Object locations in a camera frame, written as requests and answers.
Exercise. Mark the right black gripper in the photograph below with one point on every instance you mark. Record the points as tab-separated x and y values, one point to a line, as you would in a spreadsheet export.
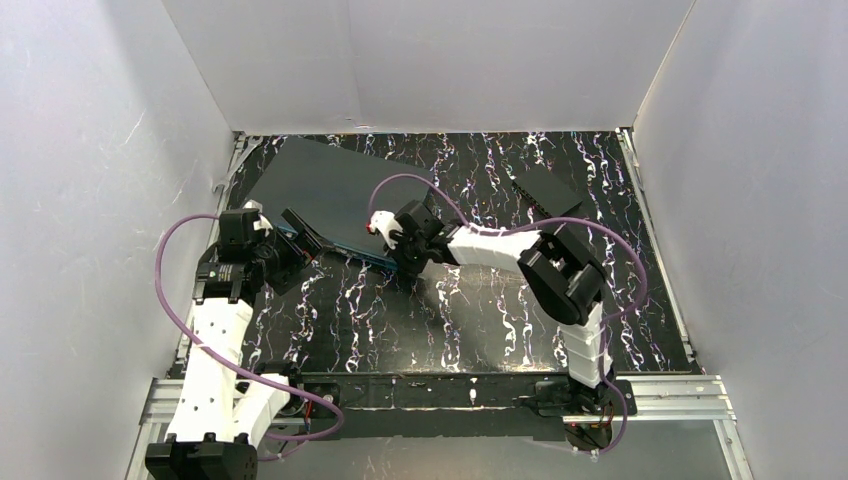
399	245

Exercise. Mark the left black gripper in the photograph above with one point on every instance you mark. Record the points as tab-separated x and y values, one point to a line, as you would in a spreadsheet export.
299	234

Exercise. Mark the large teal network switch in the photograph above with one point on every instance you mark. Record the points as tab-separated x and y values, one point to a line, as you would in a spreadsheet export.
329	187

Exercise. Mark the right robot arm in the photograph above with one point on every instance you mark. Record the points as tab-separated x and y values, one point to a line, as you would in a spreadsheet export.
565	279

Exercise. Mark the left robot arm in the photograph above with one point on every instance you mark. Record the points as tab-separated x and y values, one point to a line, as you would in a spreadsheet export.
224	411

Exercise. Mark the metal wrench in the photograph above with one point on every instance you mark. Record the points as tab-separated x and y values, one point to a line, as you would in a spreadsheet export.
245	145

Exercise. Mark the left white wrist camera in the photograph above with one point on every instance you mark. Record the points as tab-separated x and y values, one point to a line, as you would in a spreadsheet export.
260	223

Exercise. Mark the small black network switch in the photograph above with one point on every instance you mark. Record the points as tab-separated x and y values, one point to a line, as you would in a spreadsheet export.
546	192

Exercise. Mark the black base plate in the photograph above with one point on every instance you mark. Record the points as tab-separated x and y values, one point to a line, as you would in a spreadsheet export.
562	407

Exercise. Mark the aluminium front rail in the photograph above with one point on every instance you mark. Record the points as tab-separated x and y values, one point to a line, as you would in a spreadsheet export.
648	397

